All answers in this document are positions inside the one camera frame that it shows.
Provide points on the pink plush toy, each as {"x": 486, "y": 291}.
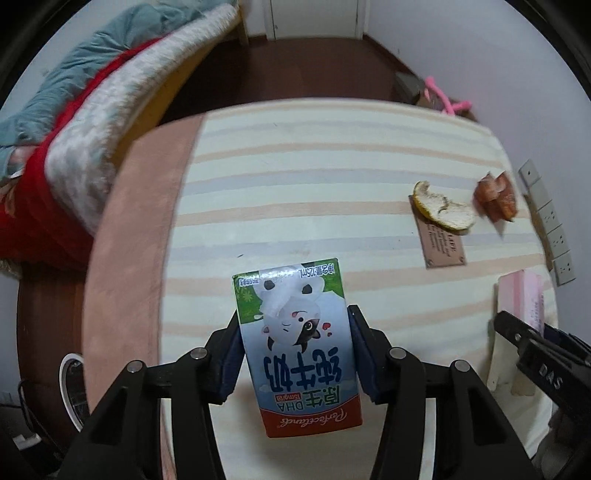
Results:
{"x": 445, "y": 104}

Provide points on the white rimmed trash bin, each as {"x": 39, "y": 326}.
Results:
{"x": 67, "y": 404}

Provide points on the brown card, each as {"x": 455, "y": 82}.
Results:
{"x": 441, "y": 249}

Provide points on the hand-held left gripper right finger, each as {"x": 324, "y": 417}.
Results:
{"x": 364, "y": 364}

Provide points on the red brown snack packet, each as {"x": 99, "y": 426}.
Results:
{"x": 496, "y": 198}

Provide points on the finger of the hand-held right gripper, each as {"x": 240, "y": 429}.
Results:
{"x": 531, "y": 355}
{"x": 565, "y": 339}

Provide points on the white door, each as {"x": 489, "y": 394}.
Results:
{"x": 314, "y": 18}

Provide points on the blue white milk carton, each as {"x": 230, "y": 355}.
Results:
{"x": 295, "y": 350}

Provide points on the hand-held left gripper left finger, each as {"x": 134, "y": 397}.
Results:
{"x": 228, "y": 369}

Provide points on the wooden bed frame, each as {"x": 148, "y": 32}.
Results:
{"x": 180, "y": 83}

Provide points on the orange peel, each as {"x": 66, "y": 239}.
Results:
{"x": 443, "y": 214}

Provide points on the white power strip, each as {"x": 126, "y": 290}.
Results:
{"x": 551, "y": 221}

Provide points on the pink white box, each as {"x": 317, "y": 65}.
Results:
{"x": 519, "y": 295}

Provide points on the teal duvet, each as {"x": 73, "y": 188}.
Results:
{"x": 69, "y": 83}

